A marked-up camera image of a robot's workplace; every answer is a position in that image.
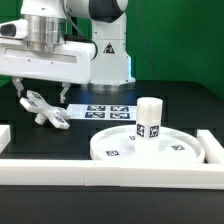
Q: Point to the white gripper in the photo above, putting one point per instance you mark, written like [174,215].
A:
[70,63]

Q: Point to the white cross-shaped table base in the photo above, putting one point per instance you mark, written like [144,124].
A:
[35,103]

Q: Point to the white round table top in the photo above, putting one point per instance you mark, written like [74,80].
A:
[122,143]

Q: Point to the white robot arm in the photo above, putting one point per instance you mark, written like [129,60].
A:
[98,22]

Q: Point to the white marker sheet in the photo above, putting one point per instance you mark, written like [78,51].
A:
[102,112]

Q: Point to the white U-shaped fence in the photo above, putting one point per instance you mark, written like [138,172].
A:
[206,175]

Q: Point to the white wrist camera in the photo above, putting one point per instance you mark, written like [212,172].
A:
[17,29]

